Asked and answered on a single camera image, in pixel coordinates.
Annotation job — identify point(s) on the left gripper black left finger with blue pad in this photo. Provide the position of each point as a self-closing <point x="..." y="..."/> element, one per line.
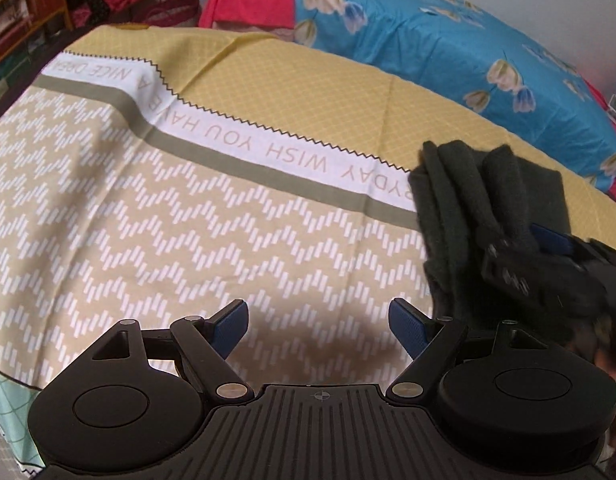
<point x="201" y="338"/>

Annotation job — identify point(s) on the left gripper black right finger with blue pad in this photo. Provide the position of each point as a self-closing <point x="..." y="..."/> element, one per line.
<point x="415" y="331"/>

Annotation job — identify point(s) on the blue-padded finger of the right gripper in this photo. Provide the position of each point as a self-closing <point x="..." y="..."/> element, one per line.
<point x="552" y="242"/>

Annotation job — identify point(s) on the dark green knit sweater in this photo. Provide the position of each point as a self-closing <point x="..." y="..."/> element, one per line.
<point x="468" y="200"/>

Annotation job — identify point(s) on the beige yellow zigzag bed sheet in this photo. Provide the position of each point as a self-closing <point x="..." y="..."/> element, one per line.
<point x="157" y="173"/>

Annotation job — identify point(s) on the blue floral quilt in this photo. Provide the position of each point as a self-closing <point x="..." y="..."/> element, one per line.
<point x="465" y="54"/>

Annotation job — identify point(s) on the dark red woven bag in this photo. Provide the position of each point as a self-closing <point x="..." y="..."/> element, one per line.
<point x="171" y="13"/>

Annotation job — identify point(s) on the red blanket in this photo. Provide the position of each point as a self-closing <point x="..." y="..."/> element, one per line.
<point x="259" y="13"/>

